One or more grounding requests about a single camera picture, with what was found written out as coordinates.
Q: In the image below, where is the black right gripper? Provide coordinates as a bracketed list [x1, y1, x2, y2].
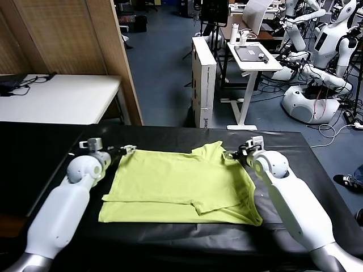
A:
[223, 149, 250, 165]

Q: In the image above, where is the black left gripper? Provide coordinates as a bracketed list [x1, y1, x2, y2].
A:
[106, 144, 138, 157]

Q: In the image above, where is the yellow-green t-shirt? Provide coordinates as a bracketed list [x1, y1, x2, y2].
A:
[98, 141, 263, 227]

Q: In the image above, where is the large white robot base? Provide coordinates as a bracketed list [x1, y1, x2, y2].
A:
[280, 84, 340, 125]

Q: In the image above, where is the white table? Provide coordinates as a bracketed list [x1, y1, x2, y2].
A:
[0, 74, 130, 125]

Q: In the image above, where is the white standing desk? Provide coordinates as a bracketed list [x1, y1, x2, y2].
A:
[220, 41, 284, 130]

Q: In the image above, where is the small white robot shell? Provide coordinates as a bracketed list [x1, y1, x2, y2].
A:
[271, 66, 296, 81]

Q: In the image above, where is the tall white cardboard box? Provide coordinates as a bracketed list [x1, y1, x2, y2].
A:
[191, 37, 218, 129]

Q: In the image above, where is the grey closed laptop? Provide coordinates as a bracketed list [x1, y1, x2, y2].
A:
[234, 46, 269, 62]

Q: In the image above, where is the white cup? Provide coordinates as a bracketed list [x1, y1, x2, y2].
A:
[239, 30, 254, 46]

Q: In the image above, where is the black monitor stand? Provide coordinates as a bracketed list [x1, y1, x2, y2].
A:
[200, 23, 227, 57]

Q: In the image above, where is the white bottle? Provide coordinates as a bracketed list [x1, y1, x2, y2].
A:
[229, 23, 239, 45]

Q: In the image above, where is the brown wooden desk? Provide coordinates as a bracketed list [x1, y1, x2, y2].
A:
[220, 23, 284, 43]

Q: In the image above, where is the black equipment case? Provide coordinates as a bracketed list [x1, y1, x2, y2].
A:
[134, 15, 148, 33]

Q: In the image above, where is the wooden panel table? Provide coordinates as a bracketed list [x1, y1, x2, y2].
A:
[0, 0, 144, 127]

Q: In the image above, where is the blue jeans leg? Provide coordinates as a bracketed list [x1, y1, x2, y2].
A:
[351, 167, 363, 185]

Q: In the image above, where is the black pouch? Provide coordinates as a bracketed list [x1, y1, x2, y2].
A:
[0, 80, 20, 95]

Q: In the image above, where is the white curved panel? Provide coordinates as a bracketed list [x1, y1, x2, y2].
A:
[242, 0, 275, 36]

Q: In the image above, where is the black monitor panel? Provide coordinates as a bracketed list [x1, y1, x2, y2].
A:
[200, 0, 229, 28]

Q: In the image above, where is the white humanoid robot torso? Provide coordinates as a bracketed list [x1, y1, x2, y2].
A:
[300, 0, 358, 95]

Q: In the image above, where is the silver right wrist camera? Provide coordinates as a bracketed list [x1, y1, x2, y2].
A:
[245, 136, 264, 151]

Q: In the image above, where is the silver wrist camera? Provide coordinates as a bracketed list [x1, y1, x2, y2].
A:
[79, 138, 103, 152]
[245, 136, 264, 151]

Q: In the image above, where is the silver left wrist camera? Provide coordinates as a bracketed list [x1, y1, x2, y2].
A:
[79, 138, 103, 152]

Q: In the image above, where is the white floor cable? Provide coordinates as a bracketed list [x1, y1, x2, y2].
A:
[309, 121, 363, 149]

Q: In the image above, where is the black cable bundle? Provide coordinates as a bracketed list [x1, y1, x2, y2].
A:
[5, 75, 49, 98]

